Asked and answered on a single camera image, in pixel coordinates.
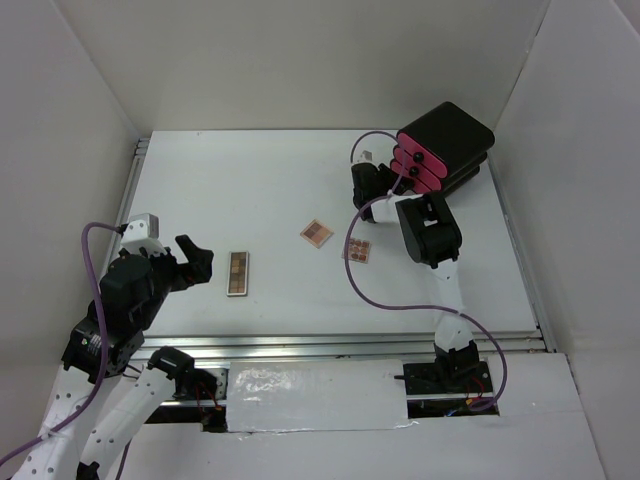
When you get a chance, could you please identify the long silver eyeshadow palette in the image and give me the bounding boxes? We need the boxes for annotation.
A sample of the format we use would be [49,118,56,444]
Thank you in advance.
[226,251,249,297]

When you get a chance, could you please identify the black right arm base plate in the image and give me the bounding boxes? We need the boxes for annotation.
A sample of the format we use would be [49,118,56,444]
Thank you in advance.
[393,361,493,400]

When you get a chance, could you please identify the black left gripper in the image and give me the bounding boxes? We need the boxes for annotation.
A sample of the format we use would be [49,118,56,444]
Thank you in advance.
[136,233,214,328]

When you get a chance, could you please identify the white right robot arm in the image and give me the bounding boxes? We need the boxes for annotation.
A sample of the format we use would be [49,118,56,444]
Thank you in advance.
[351,163,480,392]

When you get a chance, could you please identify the black drawer organizer cabinet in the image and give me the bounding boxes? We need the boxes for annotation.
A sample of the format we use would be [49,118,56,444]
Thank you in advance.
[397,102,495,194]

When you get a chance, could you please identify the white taped cover panel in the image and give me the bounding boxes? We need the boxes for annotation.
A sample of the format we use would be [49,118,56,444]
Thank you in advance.
[226,360,410,433]

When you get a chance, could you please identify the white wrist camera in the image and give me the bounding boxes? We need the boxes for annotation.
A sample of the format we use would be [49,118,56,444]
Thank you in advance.
[352,150,374,164]
[120,213,167,257]

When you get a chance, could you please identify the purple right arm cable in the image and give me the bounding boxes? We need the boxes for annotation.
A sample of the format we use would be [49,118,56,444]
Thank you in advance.
[342,130,509,414]

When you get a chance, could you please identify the clear nine-pan eyeshadow palette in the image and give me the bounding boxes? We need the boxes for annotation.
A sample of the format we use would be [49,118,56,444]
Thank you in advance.
[341,237,372,264]

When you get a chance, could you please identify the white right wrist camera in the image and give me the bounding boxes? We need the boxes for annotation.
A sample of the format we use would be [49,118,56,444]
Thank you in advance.
[352,150,374,164]

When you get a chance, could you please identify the pink bottom drawer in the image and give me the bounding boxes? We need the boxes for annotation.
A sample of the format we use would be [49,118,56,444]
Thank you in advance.
[390,160,442,194]

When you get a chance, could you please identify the pink top drawer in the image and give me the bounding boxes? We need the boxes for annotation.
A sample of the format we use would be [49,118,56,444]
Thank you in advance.
[394,132,448,181]

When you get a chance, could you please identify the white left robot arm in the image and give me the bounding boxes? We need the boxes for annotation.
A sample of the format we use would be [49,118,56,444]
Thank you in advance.
[14,235,218,479]

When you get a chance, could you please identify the pink drawer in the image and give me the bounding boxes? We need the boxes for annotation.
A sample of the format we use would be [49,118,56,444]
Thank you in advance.
[390,146,448,193]
[394,132,448,181]
[390,160,442,194]

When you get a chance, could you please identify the square brown eyeshadow palette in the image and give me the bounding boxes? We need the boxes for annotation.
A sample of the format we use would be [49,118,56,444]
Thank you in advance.
[300,219,333,248]

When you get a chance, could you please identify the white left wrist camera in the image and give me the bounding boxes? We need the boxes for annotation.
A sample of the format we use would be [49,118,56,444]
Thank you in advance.
[120,213,167,257]

